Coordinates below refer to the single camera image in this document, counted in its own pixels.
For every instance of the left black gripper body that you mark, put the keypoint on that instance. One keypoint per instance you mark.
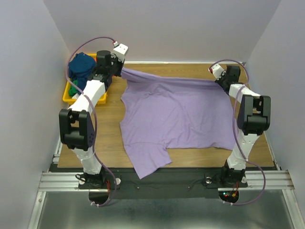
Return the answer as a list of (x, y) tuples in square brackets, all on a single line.
[(116, 66)]

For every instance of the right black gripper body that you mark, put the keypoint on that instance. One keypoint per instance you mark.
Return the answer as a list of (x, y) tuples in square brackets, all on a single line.
[(221, 81)]

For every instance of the lavender t shirt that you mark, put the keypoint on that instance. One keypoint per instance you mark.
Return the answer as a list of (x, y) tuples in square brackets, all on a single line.
[(163, 113)]

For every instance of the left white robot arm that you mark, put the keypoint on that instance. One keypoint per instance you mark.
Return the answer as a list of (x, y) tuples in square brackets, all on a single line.
[(77, 129)]

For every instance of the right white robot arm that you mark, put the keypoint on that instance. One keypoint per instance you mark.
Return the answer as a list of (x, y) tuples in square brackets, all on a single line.
[(253, 119)]

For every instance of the navy blue t shirt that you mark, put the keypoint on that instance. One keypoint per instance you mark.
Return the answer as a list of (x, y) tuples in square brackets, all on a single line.
[(80, 68)]

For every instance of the yellow plastic bin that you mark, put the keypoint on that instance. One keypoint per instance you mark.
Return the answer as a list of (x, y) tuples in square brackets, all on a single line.
[(66, 98)]

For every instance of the white cloth piece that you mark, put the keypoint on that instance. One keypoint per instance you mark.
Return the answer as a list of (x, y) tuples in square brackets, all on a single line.
[(75, 97)]

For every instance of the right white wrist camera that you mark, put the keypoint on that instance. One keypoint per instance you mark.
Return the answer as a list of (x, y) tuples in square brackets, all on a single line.
[(217, 71)]

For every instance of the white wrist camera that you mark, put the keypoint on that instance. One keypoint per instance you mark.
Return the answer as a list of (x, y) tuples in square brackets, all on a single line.
[(120, 51), (217, 71)]

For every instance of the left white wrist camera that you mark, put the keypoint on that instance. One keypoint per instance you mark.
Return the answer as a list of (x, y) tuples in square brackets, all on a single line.
[(120, 51)]

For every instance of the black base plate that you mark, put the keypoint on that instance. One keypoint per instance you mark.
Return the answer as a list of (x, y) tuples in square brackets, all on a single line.
[(124, 183)]

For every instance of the aluminium frame rail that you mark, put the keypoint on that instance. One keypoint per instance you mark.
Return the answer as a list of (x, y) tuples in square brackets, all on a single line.
[(57, 179)]

